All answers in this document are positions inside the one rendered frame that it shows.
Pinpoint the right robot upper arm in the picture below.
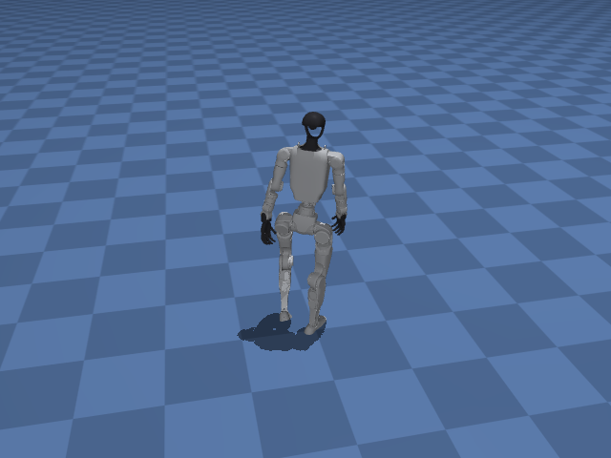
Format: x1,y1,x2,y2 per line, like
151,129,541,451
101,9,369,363
327,151,345,196

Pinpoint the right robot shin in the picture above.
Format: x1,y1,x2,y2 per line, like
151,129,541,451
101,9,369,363
308,276,326,326

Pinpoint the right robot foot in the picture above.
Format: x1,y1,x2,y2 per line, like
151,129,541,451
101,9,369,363
304,316,327,335

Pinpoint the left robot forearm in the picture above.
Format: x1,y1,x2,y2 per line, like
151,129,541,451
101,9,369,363
261,178,278,220

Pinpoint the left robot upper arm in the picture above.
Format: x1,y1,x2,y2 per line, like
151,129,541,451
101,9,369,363
270,147,293,192

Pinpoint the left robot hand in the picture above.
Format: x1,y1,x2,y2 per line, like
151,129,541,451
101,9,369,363
261,213,277,245

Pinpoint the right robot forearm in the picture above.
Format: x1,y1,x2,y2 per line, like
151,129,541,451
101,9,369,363
335,183,348,219

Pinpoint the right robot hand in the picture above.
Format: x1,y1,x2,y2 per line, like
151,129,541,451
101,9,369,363
331,215,346,236

